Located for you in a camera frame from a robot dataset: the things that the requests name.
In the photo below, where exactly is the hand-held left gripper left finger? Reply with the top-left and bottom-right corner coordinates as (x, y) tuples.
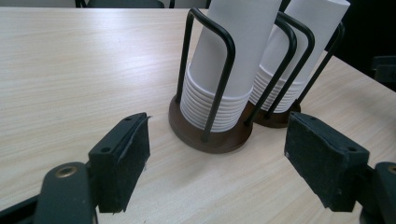
(88, 112), (151, 215)

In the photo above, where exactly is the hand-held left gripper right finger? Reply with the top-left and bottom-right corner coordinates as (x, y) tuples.
(283, 111), (371, 213)

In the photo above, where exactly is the black wire cup holder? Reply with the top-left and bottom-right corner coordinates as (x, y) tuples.
(252, 0), (347, 129)
(168, 7), (298, 155)

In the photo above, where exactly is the stack of white paper cups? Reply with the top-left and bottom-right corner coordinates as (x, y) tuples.
(179, 0), (283, 133)
(248, 0), (351, 114)

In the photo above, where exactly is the dark furniture piece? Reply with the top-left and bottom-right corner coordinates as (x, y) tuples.
(372, 55), (396, 91)

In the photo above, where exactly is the dark chair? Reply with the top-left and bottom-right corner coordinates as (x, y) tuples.
(169, 0), (213, 9)
(74, 0), (166, 9)

